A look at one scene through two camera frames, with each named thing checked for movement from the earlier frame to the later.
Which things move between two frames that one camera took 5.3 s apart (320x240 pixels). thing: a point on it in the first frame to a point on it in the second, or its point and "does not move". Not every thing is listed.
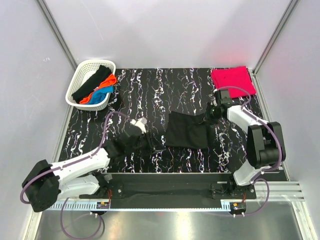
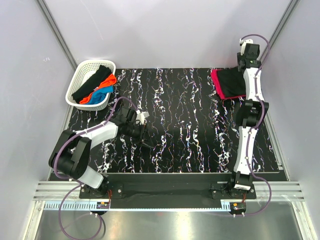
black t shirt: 186,130 to 232,81
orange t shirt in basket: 110,81 does not move
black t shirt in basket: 93,82 does not move
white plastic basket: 83,70 does not move
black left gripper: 151,148 to 141,127
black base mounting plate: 174,190 does not move
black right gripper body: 211,115 to 239,57
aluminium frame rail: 279,190 does not move
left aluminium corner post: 57,34 does not move
